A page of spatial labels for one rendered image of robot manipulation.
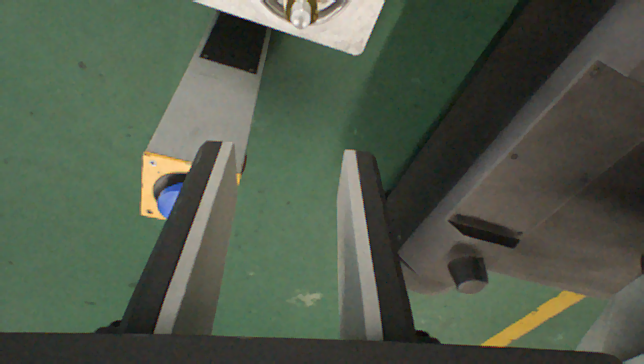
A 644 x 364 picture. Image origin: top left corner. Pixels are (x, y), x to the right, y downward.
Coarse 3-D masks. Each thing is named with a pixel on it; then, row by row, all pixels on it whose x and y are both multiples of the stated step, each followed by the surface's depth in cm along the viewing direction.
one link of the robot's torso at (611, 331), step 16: (624, 288) 42; (640, 288) 43; (608, 304) 40; (624, 304) 40; (640, 304) 41; (608, 320) 37; (624, 320) 38; (640, 320) 39; (592, 336) 37; (608, 336) 36; (624, 336) 37; (640, 336) 37; (608, 352) 34; (624, 352) 35; (640, 352) 36
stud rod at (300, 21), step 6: (300, 0) 20; (294, 6) 19; (300, 6) 19; (306, 6) 19; (294, 12) 19; (300, 12) 19; (306, 12) 19; (294, 18) 19; (300, 18) 19; (306, 18) 19; (294, 24) 19; (300, 24) 19; (306, 24) 19
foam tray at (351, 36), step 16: (208, 0) 34; (224, 0) 34; (240, 0) 34; (368, 0) 34; (384, 0) 34; (240, 16) 35; (256, 16) 35; (352, 16) 35; (368, 16) 35; (288, 32) 36; (320, 32) 36; (336, 32) 36; (352, 32) 36; (368, 32) 36; (336, 48) 37; (352, 48) 37
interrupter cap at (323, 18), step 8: (264, 0) 27; (272, 0) 27; (280, 0) 27; (320, 0) 27; (328, 0) 27; (336, 0) 27; (344, 0) 27; (352, 0) 27; (272, 8) 27; (280, 8) 27; (320, 8) 27; (328, 8) 27; (336, 8) 27; (344, 8) 27; (280, 16) 27; (320, 16) 28; (328, 16) 27; (336, 16) 27; (312, 24) 28
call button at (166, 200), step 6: (174, 186) 29; (180, 186) 29; (162, 192) 29; (168, 192) 29; (174, 192) 29; (162, 198) 29; (168, 198) 29; (174, 198) 29; (162, 204) 30; (168, 204) 30; (162, 210) 30; (168, 210) 30
